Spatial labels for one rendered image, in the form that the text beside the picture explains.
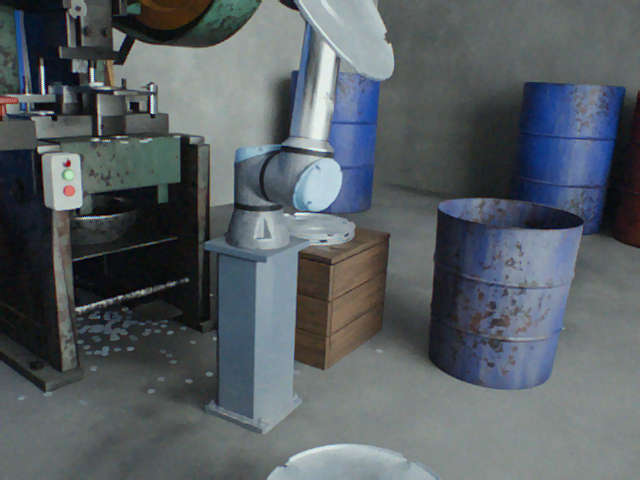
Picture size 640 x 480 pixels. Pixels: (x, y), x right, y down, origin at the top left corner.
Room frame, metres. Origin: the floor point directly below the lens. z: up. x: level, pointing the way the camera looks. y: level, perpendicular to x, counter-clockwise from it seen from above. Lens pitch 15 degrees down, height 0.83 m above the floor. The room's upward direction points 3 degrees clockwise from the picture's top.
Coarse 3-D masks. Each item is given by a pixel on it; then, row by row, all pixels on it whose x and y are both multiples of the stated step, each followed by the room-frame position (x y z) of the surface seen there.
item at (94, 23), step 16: (80, 0) 1.74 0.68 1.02; (96, 0) 1.79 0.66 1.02; (48, 16) 1.78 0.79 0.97; (64, 16) 1.72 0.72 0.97; (80, 16) 1.72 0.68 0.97; (96, 16) 1.79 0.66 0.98; (48, 32) 1.78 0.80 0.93; (64, 32) 1.72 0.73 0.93; (80, 32) 1.72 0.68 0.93; (96, 32) 1.75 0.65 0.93; (112, 32) 1.83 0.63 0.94; (96, 48) 1.78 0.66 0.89; (112, 48) 1.83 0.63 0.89
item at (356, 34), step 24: (312, 0) 0.83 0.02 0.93; (336, 0) 0.89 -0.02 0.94; (360, 0) 1.01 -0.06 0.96; (312, 24) 0.78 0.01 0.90; (336, 24) 0.85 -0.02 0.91; (360, 24) 0.94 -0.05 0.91; (336, 48) 0.79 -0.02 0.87; (360, 48) 0.88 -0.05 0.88; (384, 48) 0.98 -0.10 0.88; (360, 72) 0.83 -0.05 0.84; (384, 72) 0.91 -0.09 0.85
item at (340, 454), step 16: (320, 448) 0.84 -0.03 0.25; (336, 448) 0.84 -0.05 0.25; (352, 448) 0.85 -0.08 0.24; (368, 448) 0.85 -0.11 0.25; (288, 464) 0.80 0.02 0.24; (304, 464) 0.80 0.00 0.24; (320, 464) 0.80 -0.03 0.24; (336, 464) 0.80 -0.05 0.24; (352, 464) 0.80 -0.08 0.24; (368, 464) 0.81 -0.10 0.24; (384, 464) 0.81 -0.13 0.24; (416, 464) 0.81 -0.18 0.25
